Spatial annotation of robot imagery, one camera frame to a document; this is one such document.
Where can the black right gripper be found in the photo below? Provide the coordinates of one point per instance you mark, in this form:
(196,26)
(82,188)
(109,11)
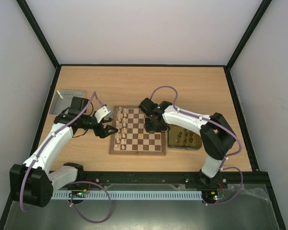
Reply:
(154,127)

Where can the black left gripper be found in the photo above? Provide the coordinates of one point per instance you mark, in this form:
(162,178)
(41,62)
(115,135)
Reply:
(98,132)

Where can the wooden chess board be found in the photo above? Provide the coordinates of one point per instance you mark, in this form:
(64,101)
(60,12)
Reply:
(132,138)

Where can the gold green metal tin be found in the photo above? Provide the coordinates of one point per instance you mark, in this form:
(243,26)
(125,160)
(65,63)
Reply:
(182,138)

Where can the silver metal tin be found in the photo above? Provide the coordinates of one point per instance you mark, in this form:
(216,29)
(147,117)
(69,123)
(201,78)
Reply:
(62,99)

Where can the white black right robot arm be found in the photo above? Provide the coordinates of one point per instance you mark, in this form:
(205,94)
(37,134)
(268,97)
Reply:
(215,132)

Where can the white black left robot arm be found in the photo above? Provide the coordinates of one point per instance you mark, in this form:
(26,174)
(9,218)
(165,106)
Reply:
(32,182)

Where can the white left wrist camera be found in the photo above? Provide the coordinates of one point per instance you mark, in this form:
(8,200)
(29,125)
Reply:
(104,112)

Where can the light blue slotted cable duct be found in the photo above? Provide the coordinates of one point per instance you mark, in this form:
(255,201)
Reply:
(128,195)

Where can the black metal base rail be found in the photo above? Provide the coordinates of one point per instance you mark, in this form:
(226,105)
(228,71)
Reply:
(194,180)

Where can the black cage frame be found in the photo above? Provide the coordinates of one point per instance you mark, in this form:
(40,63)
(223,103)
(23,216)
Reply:
(252,177)

